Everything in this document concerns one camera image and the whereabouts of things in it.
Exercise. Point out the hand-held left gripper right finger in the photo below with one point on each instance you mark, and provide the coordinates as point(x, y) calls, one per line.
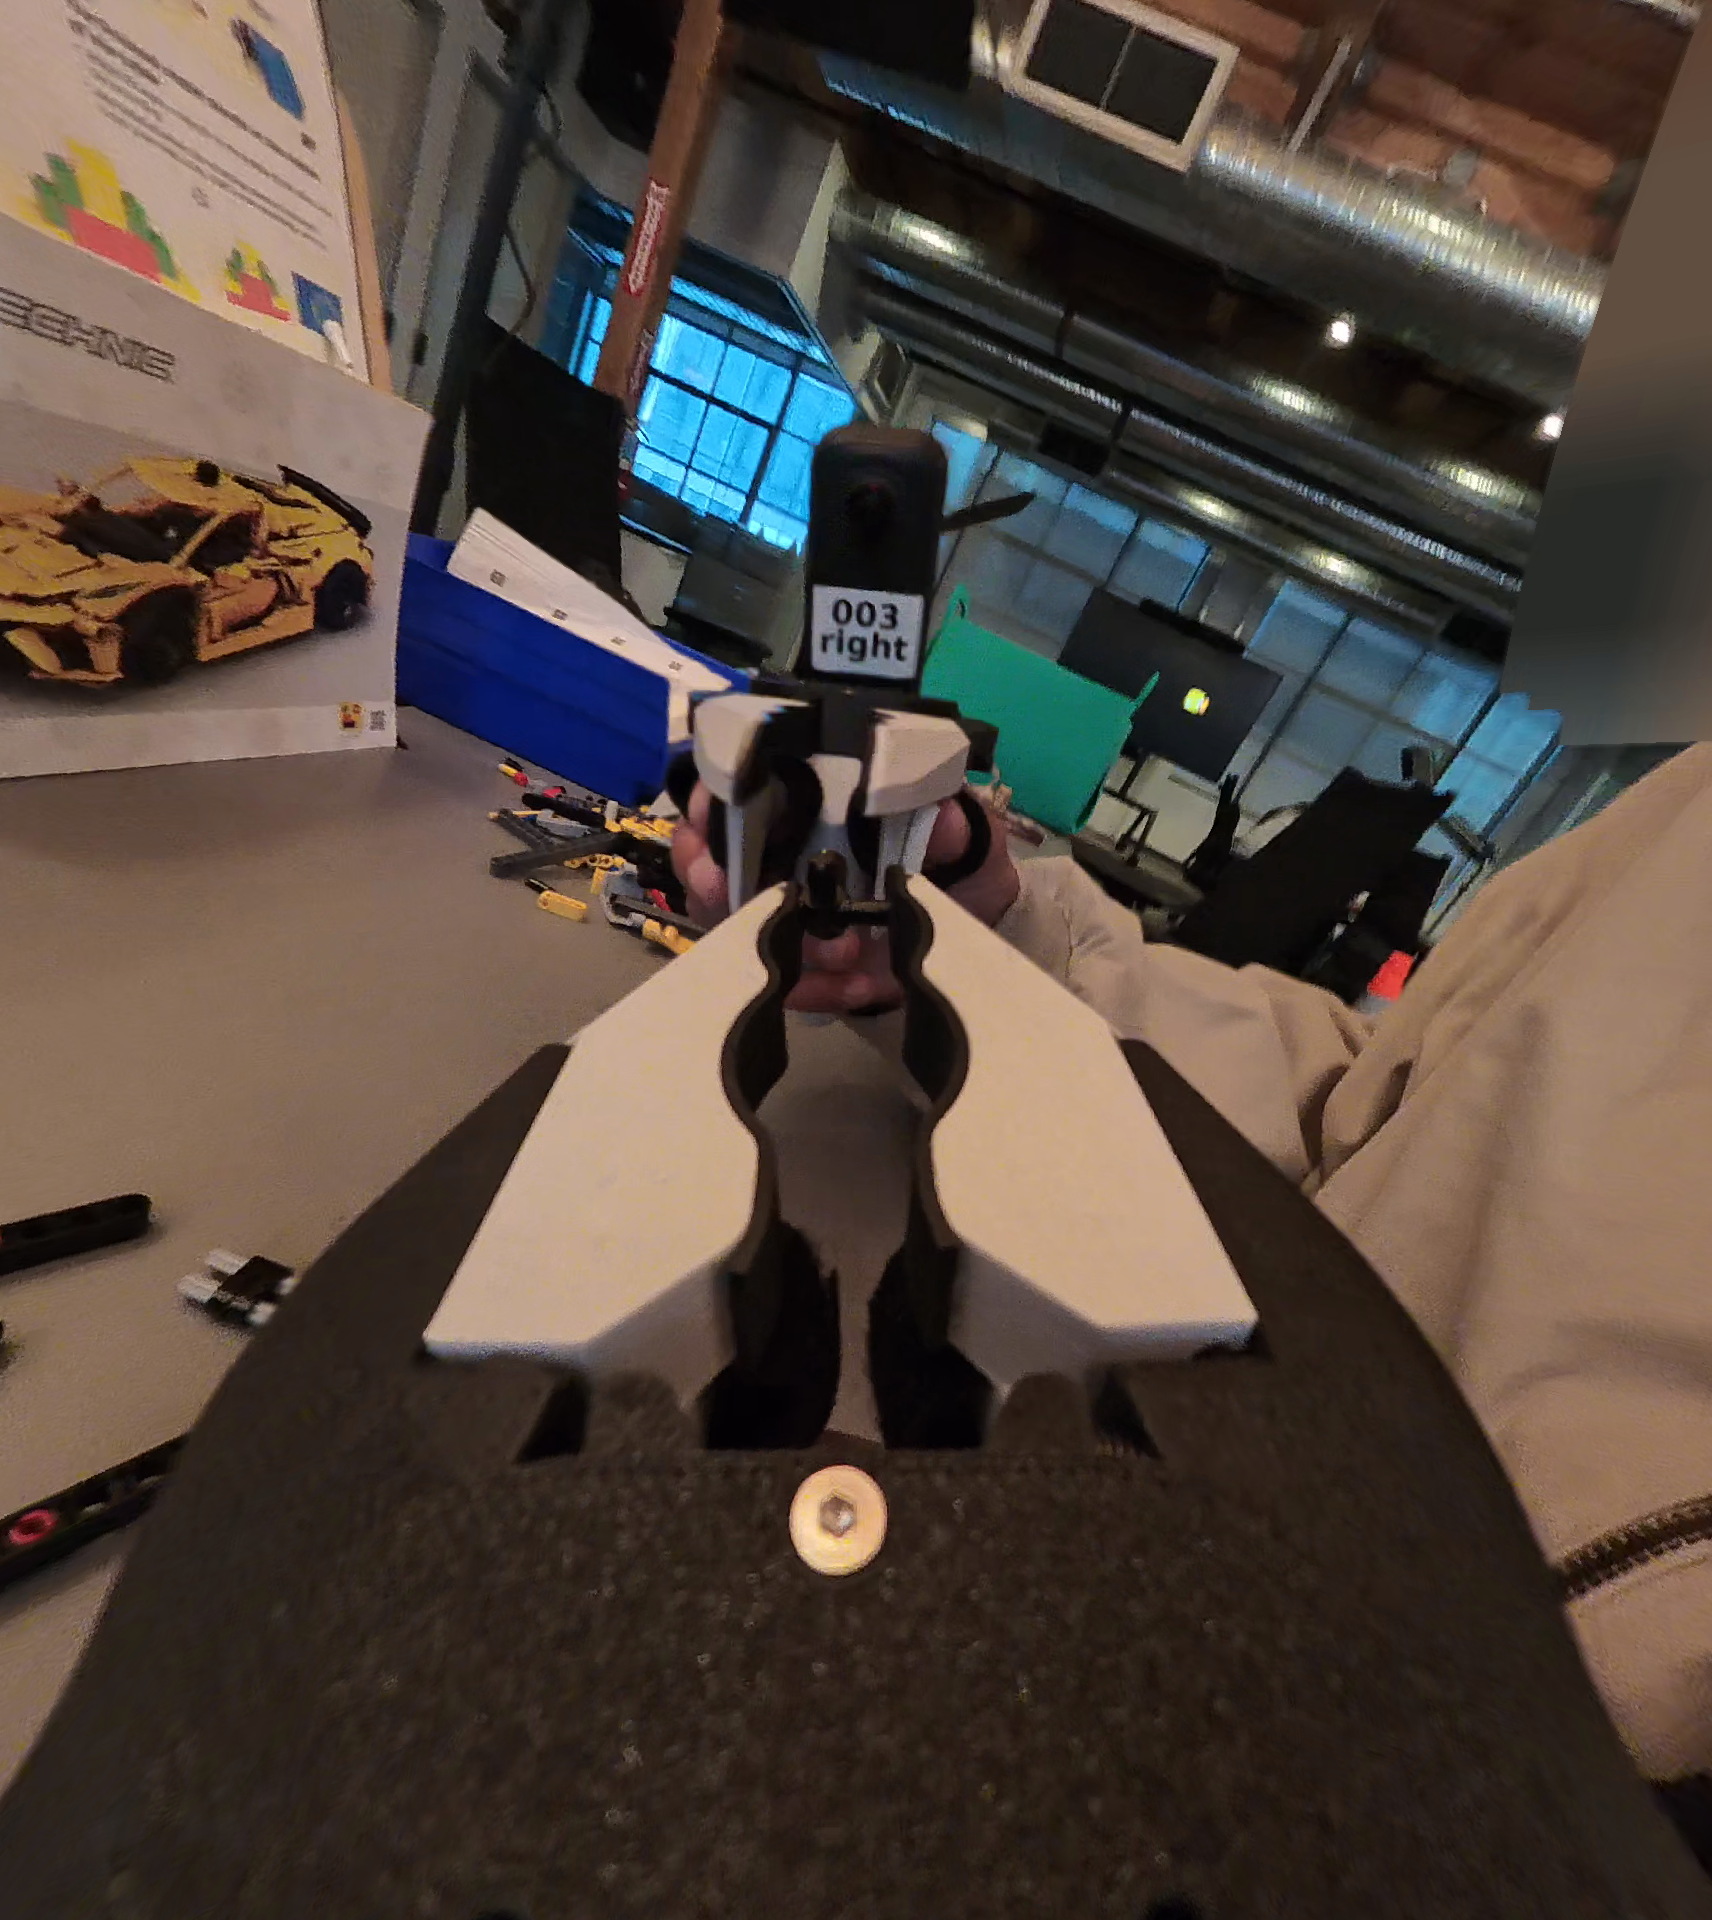
point(1096, 1186)

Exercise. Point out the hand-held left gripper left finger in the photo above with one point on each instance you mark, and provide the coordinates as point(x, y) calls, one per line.
point(602, 1186)

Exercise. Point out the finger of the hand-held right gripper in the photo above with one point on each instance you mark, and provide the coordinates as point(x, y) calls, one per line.
point(923, 766)
point(737, 766)

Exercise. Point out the person's right forearm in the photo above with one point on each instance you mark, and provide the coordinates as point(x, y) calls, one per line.
point(1184, 1021)

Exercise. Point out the black head desk lamp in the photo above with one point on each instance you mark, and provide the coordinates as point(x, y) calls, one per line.
point(992, 511)

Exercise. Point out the person's right hand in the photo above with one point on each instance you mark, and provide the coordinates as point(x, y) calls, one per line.
point(841, 975)

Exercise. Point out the green felt bin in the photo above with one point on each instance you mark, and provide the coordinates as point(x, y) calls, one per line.
point(1037, 722)

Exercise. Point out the pile of yellow black bricks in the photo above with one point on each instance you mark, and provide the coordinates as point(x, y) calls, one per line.
point(602, 854)

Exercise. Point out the blue plastic bin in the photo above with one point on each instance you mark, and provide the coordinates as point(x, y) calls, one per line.
point(525, 675)

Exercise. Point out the white paper sheets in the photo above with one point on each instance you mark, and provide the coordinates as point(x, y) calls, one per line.
point(556, 592)

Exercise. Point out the black monitor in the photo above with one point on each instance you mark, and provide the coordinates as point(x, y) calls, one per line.
point(1172, 675)

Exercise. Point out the black panel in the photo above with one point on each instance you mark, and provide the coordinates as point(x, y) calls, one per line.
point(548, 465)

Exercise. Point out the orange traffic cone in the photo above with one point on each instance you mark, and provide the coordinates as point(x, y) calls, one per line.
point(1391, 975)

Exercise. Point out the black office chair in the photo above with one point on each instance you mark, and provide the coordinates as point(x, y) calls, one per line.
point(1306, 886)

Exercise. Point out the black grey connector piece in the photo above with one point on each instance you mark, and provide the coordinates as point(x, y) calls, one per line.
point(240, 1289)

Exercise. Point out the white ceiling vent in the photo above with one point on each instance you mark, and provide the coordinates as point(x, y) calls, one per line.
point(1117, 69)

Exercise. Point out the person's beige jacket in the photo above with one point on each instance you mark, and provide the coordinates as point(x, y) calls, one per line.
point(1620, 1203)

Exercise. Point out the group of black pinned beams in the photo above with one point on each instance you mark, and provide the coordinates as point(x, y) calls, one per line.
point(30, 1246)

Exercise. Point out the toy car instruction booklet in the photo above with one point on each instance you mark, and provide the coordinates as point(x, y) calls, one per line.
point(150, 525)

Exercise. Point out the wooden post red label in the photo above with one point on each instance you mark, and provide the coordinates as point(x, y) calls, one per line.
point(659, 196)

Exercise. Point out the silver ventilation duct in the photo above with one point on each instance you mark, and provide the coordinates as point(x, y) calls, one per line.
point(1395, 223)

